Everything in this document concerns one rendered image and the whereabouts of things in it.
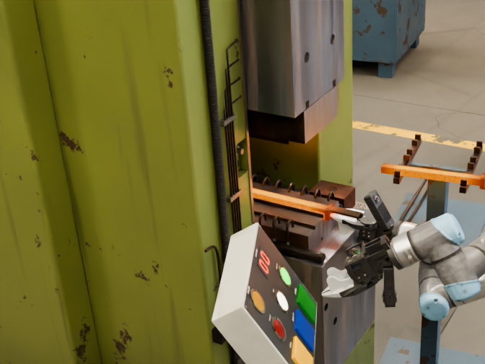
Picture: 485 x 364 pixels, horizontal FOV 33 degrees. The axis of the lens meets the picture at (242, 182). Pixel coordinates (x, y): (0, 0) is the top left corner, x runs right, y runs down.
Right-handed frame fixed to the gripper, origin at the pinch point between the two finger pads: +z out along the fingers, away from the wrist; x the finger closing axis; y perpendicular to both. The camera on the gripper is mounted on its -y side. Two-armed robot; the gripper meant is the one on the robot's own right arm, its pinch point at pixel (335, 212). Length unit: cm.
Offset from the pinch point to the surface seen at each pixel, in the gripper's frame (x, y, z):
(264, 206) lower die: -4.1, 1.0, 21.7
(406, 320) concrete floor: 83, 100, 8
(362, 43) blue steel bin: 336, 75, 141
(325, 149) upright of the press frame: 27.4, -4.6, 16.6
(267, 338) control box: -71, -12, -18
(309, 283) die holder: -15.9, 15.3, 1.0
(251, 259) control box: -57, -20, -7
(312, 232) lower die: -9.6, 2.3, 2.7
